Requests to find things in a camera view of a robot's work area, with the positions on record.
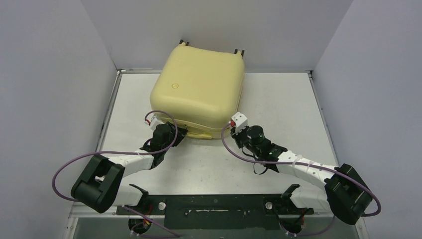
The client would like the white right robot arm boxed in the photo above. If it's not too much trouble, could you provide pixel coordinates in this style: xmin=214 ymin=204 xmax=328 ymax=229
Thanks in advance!
xmin=221 ymin=123 xmax=380 ymax=225

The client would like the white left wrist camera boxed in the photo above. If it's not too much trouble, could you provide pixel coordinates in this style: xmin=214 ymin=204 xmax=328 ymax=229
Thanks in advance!
xmin=145 ymin=114 xmax=164 ymax=130

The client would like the yellow suitcase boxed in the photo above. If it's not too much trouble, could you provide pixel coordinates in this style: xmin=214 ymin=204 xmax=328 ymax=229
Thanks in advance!
xmin=150 ymin=40 xmax=245 ymax=139

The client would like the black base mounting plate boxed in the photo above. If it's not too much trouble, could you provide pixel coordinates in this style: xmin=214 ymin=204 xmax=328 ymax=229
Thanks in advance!
xmin=132 ymin=194 xmax=314 ymax=230

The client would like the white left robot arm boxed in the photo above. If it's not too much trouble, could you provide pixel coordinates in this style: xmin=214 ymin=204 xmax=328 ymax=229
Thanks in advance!
xmin=71 ymin=122 xmax=188 ymax=214

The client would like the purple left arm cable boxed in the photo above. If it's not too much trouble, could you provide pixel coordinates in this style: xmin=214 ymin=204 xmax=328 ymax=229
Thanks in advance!
xmin=51 ymin=110 xmax=182 ymax=238

